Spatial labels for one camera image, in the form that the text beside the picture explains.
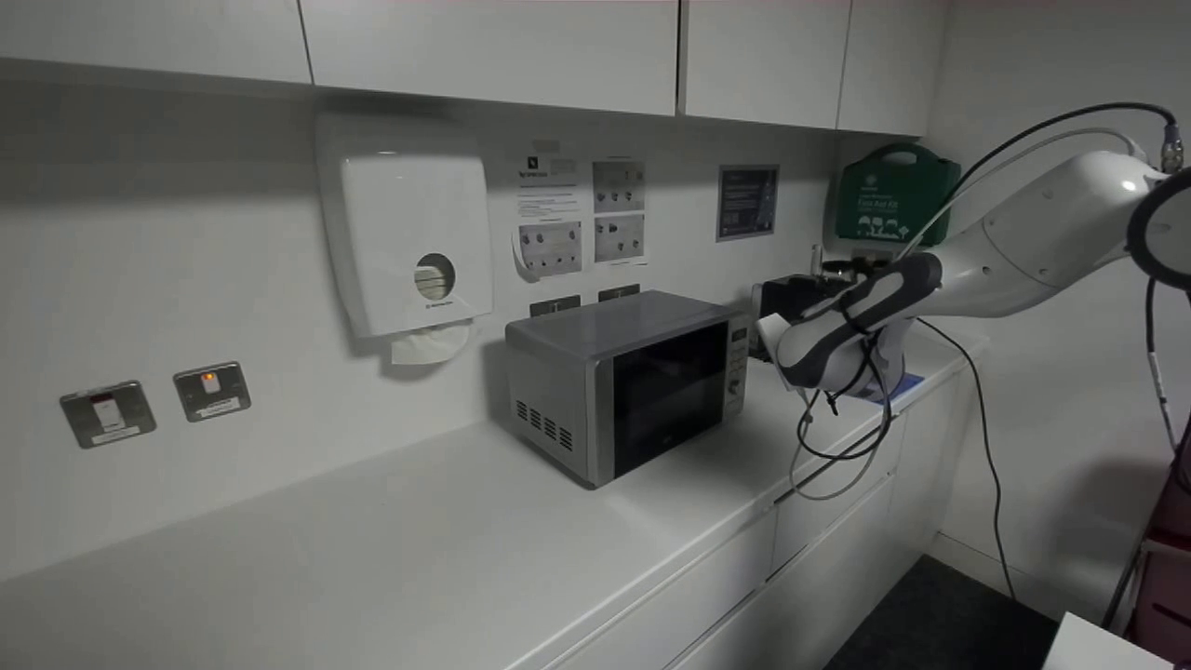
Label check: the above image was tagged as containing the blue mat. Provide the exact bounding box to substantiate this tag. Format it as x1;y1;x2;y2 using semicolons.
884;368;932;409

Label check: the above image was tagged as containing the paper notice with two photos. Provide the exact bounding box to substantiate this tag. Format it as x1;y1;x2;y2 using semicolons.
588;157;652;265

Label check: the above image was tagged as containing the dark framed wall sign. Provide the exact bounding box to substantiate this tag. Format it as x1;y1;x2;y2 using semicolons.
716;164;782;246

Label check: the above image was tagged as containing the green first aid kit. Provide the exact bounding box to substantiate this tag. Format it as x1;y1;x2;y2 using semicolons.
827;140;963;259

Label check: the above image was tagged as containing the white robot base platform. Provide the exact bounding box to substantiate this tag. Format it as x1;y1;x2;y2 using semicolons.
1040;609;1178;670

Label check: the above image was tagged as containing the long black arm cable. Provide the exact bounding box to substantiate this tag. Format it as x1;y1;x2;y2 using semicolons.
774;99;1185;506

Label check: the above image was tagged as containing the paper notice with logo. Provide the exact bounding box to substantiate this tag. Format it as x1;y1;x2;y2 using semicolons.
511;144;588;282

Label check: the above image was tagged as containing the black coffee machine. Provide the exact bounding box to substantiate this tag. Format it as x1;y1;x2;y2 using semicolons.
794;253;874;329

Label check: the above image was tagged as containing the white wall cabinet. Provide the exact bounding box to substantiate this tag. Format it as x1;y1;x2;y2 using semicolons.
0;0;958;140

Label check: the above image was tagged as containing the white paper towel dispenser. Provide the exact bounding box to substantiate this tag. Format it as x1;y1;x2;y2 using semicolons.
312;117;498;371

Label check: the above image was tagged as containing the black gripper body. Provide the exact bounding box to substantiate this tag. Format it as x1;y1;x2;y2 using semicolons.
750;278;813;329

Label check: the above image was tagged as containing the silver microwave oven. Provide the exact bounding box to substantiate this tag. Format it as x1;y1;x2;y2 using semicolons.
498;287;757;492

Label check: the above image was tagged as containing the white base cabinet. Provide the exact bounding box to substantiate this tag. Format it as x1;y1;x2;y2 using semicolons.
516;356;985;670

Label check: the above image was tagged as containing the black hanging robot cable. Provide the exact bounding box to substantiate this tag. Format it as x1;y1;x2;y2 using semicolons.
913;313;1023;603

